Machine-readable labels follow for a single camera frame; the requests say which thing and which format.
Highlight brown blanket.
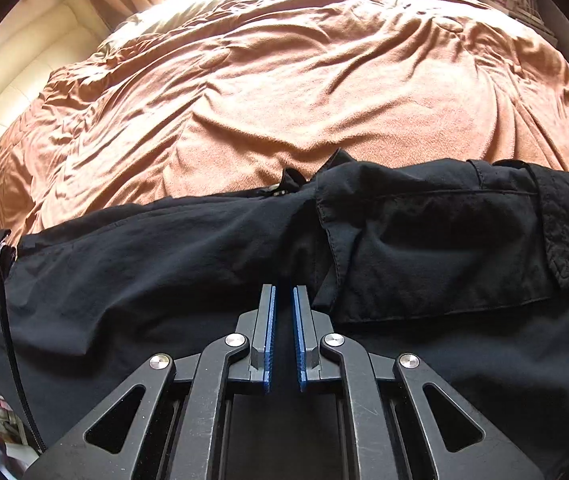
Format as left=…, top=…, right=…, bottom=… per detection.
left=0, top=0, right=569, bottom=241

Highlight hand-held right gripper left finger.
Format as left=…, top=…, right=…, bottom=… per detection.
left=24, top=284, right=278, bottom=480

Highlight black pants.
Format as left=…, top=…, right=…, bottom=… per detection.
left=0, top=149, right=569, bottom=480

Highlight cream padded headboard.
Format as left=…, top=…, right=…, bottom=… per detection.
left=0, top=0, right=110, bottom=211

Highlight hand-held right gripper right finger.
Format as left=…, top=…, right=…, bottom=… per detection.
left=291, top=284, right=545, bottom=480

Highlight black cable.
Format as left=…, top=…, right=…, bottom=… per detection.
left=0, top=207, right=48, bottom=453

